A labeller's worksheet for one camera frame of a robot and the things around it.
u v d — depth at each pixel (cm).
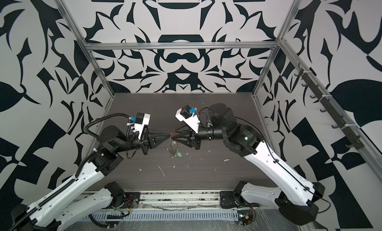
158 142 56
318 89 60
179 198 76
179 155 72
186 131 49
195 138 46
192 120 46
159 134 55
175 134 56
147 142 52
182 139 49
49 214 40
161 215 65
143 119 50
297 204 38
